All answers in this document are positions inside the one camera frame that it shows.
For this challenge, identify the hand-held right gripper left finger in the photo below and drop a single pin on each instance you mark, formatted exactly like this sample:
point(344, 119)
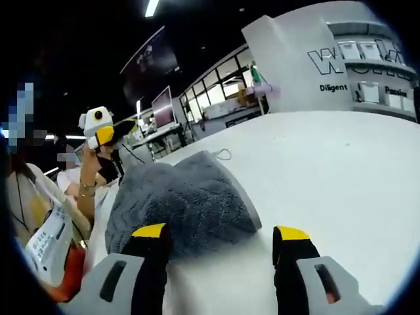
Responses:
point(98, 288)

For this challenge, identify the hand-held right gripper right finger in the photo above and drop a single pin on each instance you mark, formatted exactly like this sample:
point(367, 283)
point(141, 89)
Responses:
point(305, 285)

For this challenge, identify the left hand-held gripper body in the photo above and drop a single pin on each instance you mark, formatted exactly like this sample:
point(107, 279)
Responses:
point(95, 119)

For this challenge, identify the grey fluffy towel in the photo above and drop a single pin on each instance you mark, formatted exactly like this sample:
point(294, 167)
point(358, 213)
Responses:
point(183, 203)

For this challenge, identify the person's left hand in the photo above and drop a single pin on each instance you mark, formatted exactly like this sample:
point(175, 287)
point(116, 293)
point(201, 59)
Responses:
point(89, 167)

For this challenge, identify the grey laptop desk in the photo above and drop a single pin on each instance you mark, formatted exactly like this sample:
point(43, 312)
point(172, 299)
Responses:
point(160, 138)

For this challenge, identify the open laptop with pink screen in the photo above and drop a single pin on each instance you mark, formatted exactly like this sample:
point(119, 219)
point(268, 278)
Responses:
point(163, 108)

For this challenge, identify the white chest device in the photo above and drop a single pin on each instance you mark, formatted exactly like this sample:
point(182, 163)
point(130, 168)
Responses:
point(49, 246)

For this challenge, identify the black hanging screen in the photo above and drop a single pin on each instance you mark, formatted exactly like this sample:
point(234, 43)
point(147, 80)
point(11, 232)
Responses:
point(151, 59)

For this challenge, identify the white table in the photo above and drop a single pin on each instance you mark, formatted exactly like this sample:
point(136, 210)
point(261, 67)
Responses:
point(311, 170)

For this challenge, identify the small ceiling light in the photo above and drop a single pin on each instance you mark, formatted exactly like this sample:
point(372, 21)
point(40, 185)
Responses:
point(151, 7)

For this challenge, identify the green hanging item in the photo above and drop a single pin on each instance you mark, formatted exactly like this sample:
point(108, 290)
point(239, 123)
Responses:
point(256, 73)

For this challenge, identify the purple roll on stand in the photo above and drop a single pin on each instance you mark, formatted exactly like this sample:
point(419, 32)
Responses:
point(264, 91)

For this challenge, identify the grey metal shelf rack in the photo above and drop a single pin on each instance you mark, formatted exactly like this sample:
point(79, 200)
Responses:
point(377, 72)

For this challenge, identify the group of white storage bins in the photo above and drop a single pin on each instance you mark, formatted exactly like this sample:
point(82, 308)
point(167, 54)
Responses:
point(367, 65)

